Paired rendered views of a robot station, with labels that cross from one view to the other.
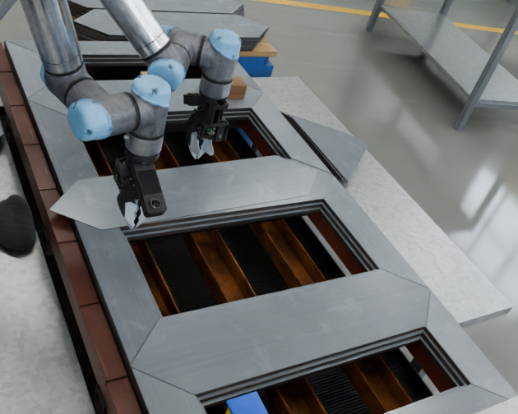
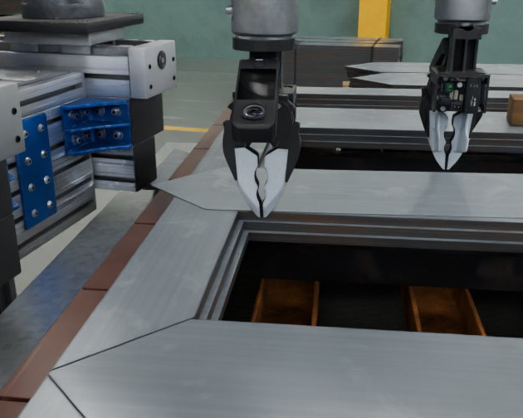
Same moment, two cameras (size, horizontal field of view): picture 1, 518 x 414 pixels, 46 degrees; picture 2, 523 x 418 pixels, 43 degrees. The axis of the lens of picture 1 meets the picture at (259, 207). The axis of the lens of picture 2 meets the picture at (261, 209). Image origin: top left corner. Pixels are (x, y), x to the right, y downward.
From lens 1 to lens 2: 85 cm
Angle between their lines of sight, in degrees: 42
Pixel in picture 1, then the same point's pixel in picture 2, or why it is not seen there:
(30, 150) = (196, 152)
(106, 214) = (230, 197)
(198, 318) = (274, 337)
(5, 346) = (3, 373)
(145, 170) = (256, 69)
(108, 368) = (25, 379)
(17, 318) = not seen: hidden behind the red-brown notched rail
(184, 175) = (407, 178)
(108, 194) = not seen: hidden behind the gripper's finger
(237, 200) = (496, 211)
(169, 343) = (168, 360)
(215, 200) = (449, 205)
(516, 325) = not seen: outside the picture
